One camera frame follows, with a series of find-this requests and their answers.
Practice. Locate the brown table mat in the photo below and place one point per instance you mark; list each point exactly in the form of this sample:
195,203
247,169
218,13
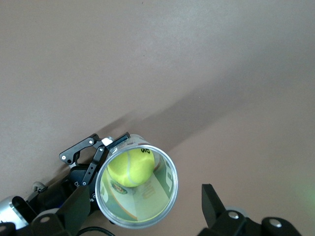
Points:
197,49

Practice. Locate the white blue tennis ball can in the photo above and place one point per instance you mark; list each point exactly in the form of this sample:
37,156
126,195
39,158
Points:
147,201

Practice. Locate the yellow tennis ball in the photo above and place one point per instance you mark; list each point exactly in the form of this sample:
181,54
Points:
133,169

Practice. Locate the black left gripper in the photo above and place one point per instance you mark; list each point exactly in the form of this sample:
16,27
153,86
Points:
75,177

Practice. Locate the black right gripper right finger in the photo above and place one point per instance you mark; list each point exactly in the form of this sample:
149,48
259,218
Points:
216,216

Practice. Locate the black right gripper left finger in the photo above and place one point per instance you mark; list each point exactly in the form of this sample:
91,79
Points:
71,214

